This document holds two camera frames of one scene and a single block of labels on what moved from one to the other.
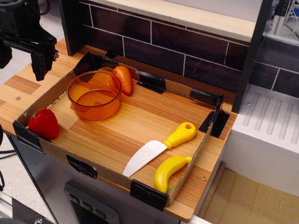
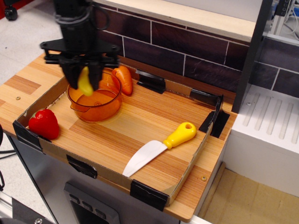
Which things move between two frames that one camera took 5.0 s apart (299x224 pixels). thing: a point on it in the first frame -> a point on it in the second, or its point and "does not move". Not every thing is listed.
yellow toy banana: (166, 169) -> (84, 83)
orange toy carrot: (123, 78) does not move
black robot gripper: (20, 26) -> (78, 47)
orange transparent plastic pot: (96, 95) does not move
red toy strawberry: (44, 123) does not move
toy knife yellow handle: (151, 149) does not move
